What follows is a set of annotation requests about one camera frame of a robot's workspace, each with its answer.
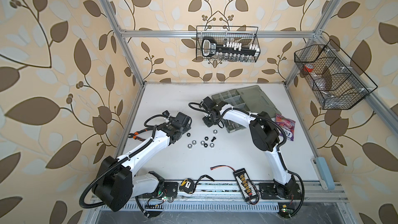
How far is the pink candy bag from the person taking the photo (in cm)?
93

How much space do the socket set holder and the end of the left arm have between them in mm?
422

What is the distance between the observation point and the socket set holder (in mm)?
828

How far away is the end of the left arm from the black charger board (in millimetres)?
382

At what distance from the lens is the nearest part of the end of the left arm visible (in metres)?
0.59

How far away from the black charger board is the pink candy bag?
334 mm

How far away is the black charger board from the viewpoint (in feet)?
2.41
